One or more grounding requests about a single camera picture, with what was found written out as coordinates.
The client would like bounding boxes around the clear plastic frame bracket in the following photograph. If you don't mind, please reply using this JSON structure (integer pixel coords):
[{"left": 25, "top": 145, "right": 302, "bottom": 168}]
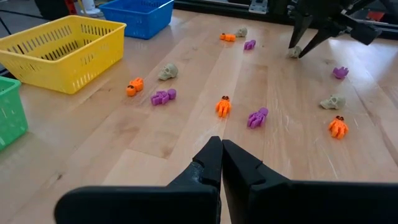
[{"left": 248, "top": 0, "right": 269, "bottom": 15}]

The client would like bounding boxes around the orange toy skeleton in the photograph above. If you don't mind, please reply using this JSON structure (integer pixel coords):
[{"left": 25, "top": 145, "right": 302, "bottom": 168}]
[
  {"left": 126, "top": 77, "right": 145, "bottom": 97},
  {"left": 328, "top": 116, "right": 349, "bottom": 140},
  {"left": 215, "top": 95, "right": 233, "bottom": 119},
  {"left": 219, "top": 32, "right": 237, "bottom": 42}
]

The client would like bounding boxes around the yellow plastic basket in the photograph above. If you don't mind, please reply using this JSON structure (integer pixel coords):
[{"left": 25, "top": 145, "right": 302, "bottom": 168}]
[{"left": 0, "top": 14, "right": 127, "bottom": 95}]

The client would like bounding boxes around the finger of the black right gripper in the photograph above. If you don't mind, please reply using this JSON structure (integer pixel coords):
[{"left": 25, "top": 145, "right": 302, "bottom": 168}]
[
  {"left": 288, "top": 12, "right": 314, "bottom": 49},
  {"left": 298, "top": 17, "right": 383, "bottom": 59}
]

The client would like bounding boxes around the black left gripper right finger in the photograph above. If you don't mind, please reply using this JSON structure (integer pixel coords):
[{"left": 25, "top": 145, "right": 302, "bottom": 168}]
[{"left": 221, "top": 139, "right": 398, "bottom": 224}]

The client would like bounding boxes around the green plastic basket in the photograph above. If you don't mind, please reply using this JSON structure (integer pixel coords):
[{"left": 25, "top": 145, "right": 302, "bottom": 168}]
[{"left": 0, "top": 76, "right": 29, "bottom": 152}]

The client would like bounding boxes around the white tower fan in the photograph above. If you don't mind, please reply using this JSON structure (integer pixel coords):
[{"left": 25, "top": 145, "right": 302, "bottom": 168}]
[{"left": 81, "top": 0, "right": 104, "bottom": 17}]

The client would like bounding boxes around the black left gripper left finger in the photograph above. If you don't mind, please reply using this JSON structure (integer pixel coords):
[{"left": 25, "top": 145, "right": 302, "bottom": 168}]
[{"left": 54, "top": 136, "right": 223, "bottom": 224}]

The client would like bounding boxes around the blue plastic basket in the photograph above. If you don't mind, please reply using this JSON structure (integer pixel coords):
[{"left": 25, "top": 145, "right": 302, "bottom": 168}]
[{"left": 98, "top": 0, "right": 175, "bottom": 40}]

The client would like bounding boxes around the black keyboard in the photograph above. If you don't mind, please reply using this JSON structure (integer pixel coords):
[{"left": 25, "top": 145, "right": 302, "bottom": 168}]
[{"left": 34, "top": 0, "right": 78, "bottom": 21}]

